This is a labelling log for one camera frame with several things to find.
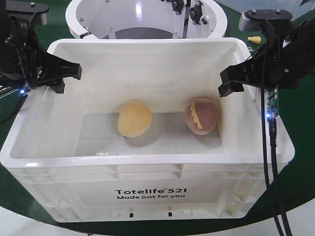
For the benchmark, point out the clear plastic bin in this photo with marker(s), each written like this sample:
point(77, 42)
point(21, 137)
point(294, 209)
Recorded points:
point(296, 7)

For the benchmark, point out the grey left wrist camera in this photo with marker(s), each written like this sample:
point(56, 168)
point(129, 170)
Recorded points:
point(34, 12)

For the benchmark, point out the cream plush ball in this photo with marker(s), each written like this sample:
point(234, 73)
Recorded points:
point(134, 119)

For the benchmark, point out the green circuit board right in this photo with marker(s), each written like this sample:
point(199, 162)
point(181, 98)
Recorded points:
point(272, 103)

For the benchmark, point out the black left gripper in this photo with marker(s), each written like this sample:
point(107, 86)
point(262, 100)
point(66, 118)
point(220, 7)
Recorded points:
point(22, 58)

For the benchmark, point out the small yellow toy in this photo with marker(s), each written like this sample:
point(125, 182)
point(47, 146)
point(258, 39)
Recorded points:
point(255, 39)

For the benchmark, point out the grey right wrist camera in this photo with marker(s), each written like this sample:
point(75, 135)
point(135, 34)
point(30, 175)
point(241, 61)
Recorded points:
point(255, 20)

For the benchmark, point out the white plastic tote box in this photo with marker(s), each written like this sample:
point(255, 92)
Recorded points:
point(66, 150)

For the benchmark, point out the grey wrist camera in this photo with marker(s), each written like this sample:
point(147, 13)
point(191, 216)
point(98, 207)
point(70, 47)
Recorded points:
point(255, 20)
point(34, 12)

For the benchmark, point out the pink plush ball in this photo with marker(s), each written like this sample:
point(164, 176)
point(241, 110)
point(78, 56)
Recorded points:
point(201, 116)

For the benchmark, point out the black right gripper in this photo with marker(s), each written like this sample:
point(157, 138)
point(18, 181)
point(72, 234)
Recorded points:
point(287, 55)

